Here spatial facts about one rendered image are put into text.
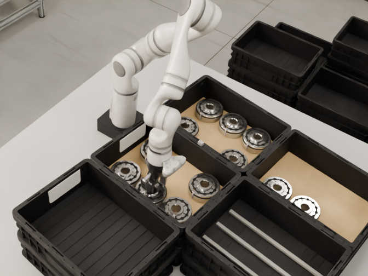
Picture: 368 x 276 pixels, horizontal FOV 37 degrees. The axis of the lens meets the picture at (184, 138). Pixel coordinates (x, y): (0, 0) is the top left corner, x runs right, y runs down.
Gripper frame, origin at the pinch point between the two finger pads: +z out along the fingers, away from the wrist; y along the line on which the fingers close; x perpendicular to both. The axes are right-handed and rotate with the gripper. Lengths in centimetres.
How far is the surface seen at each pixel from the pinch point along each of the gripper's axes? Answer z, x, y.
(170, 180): 2.5, 0.5, -6.5
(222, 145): 2.6, 2.9, -31.8
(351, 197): 3, 49, -45
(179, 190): 2.6, 5.4, -5.6
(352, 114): 48, 16, -136
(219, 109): -0.3, -7.8, -43.2
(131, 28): 85, -151, -144
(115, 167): -0.4, -15.0, 4.0
